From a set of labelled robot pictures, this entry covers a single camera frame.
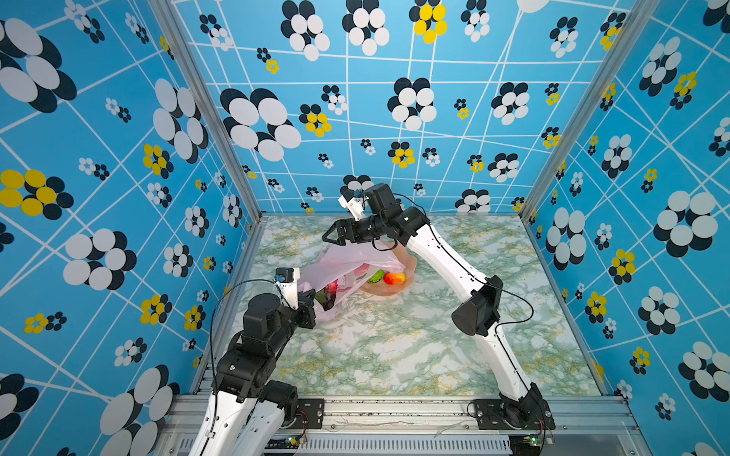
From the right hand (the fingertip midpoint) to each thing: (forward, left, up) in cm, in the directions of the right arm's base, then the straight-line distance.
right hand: (336, 239), depth 79 cm
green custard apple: (0, -11, -20) cm, 23 cm away
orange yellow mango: (+1, -17, -22) cm, 27 cm away
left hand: (-16, +4, -2) cm, 16 cm away
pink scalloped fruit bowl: (-2, -12, -24) cm, 27 cm away
